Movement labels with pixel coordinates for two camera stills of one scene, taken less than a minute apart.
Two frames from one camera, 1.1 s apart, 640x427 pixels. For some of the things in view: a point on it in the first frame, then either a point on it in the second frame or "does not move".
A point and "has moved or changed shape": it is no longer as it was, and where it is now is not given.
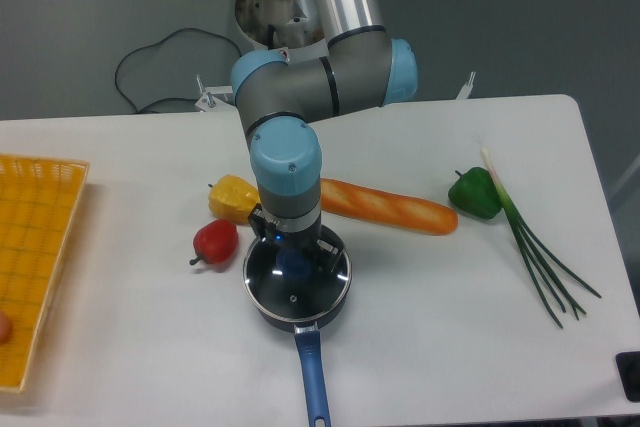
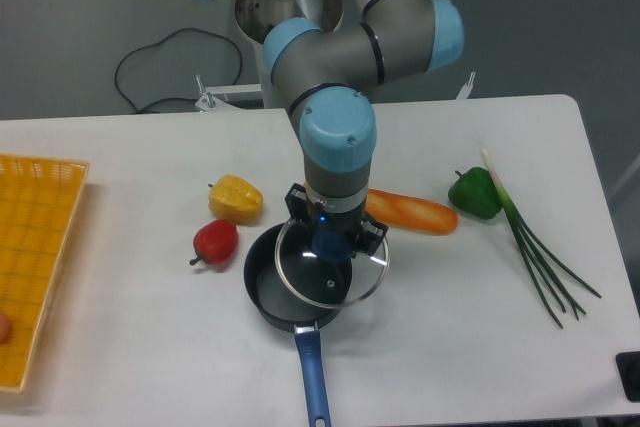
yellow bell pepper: [232, 199] does not move
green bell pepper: [475, 193] does not move
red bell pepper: [215, 242] does not move
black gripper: [299, 245] -> [346, 223]
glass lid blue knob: [297, 281] has moved or changed shape
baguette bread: [361, 202] does not move
